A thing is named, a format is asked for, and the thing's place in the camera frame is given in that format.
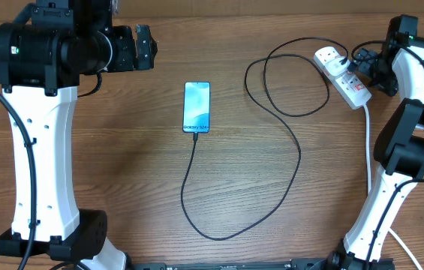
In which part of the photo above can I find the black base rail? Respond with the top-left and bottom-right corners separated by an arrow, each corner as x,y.
121,257 -> 396,270

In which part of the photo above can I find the white charger plug adapter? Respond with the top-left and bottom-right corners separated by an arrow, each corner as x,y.
325,58 -> 350,77

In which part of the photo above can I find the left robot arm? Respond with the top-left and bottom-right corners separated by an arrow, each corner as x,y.
0,0 -> 158,269

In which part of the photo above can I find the Samsung Galaxy smartphone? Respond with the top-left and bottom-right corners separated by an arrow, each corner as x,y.
182,82 -> 211,133

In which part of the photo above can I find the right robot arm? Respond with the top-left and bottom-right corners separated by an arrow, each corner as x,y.
314,14 -> 424,269

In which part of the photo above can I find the white power strip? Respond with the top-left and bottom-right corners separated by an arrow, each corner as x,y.
314,46 -> 371,110

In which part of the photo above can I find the black USB charging cable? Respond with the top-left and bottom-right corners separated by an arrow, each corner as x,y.
179,37 -> 350,242

